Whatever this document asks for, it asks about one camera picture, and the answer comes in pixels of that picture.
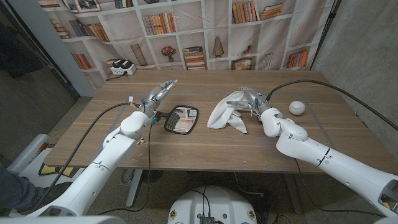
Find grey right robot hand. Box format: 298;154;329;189
226;88;273;118

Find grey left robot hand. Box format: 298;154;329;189
139;79;179;119

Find white cloth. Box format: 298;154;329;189
207;86;259;134

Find black-framed hand mirror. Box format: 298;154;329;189
155;105;200;136

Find white ball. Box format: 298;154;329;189
288;100;306;116

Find printed bookshelf backdrop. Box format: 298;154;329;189
37;0;327;90

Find black backdrop stand pole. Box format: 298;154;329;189
309;0;343;71

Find white table leg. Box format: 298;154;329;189
284;172;304;215
126;169;144;208

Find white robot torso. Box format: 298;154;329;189
167;185;258;224

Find white tube with red label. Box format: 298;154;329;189
6;133;50;175

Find person in blue jeans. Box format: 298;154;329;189
0;163;72;215

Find black power strip cable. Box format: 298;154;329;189
105;72;128;82

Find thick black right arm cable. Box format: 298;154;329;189
266;79;398;131

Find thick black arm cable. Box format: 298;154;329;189
29;101;141;215
266;79;398;131

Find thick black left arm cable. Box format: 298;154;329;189
29;101;141;215

